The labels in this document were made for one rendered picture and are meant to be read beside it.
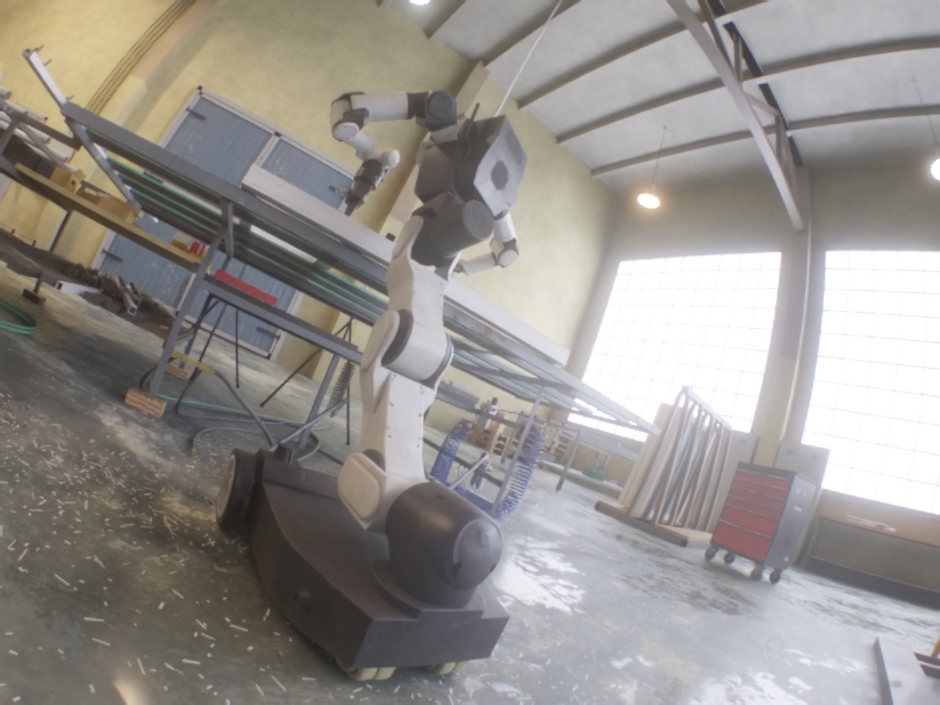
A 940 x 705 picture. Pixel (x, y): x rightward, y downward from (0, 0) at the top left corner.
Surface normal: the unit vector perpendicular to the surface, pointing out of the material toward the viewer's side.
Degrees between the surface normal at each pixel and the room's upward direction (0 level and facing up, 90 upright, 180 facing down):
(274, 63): 90
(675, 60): 180
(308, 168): 90
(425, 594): 90
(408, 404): 56
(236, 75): 90
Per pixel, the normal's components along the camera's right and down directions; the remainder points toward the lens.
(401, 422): 0.69, -0.42
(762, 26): -0.37, 0.92
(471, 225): 0.65, -0.09
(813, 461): -0.76, -0.40
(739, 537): -0.90, -0.40
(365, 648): 0.58, 0.11
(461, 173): -0.50, 0.04
